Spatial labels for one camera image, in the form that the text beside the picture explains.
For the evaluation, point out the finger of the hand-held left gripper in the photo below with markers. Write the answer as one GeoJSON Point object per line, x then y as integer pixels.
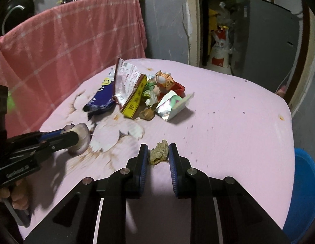
{"type": "Point", "coordinates": [49, 135]}
{"type": "Point", "coordinates": [64, 139]}

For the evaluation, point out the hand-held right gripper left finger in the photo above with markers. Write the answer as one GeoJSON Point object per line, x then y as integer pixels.
{"type": "Point", "coordinates": [144, 167]}

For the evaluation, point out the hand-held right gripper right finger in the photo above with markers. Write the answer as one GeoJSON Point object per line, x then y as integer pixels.
{"type": "Point", "coordinates": [172, 170]}

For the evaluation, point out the pale mushroom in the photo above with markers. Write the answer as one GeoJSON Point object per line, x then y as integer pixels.
{"type": "Point", "coordinates": [81, 139]}

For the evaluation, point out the yellowish paper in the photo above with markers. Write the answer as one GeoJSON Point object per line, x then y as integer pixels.
{"type": "Point", "coordinates": [158, 152]}

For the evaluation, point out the white and yellow packet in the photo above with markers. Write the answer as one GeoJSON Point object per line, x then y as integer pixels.
{"type": "Point", "coordinates": [129, 81]}

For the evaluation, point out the blue plastic basin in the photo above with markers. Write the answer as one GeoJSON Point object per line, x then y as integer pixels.
{"type": "Point", "coordinates": [302, 195]}

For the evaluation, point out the person's left hand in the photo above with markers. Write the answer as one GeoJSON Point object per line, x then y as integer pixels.
{"type": "Point", "coordinates": [20, 195]}

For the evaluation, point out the blue snack wrapper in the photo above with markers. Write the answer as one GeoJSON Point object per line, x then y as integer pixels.
{"type": "Point", "coordinates": [101, 99]}

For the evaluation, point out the silver foil carton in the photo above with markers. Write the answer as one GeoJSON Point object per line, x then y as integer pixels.
{"type": "Point", "coordinates": [167, 106]}

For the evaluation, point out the green vegetable scraps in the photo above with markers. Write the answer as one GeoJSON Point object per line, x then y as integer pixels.
{"type": "Point", "coordinates": [150, 91]}

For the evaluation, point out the orange red wrapper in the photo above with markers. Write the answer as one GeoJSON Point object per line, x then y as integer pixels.
{"type": "Point", "coordinates": [170, 81]}

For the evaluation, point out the red plaid cloth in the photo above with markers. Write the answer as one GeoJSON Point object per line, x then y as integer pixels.
{"type": "Point", "coordinates": [71, 43]}

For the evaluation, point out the white sack with red print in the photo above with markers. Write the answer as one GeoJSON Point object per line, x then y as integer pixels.
{"type": "Point", "coordinates": [219, 56]}

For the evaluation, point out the black round object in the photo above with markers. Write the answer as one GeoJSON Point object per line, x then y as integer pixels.
{"type": "Point", "coordinates": [19, 10]}

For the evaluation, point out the small pink object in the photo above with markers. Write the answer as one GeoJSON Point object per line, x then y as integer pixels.
{"type": "Point", "coordinates": [280, 91]}

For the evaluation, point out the grey metal cabinet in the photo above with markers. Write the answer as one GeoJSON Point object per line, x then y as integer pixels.
{"type": "Point", "coordinates": [261, 43]}

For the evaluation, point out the yellow plastic bag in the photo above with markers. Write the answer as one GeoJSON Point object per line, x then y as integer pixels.
{"type": "Point", "coordinates": [213, 17]}

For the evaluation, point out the worn wooden door frame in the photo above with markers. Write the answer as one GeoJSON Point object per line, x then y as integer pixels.
{"type": "Point", "coordinates": [191, 22]}

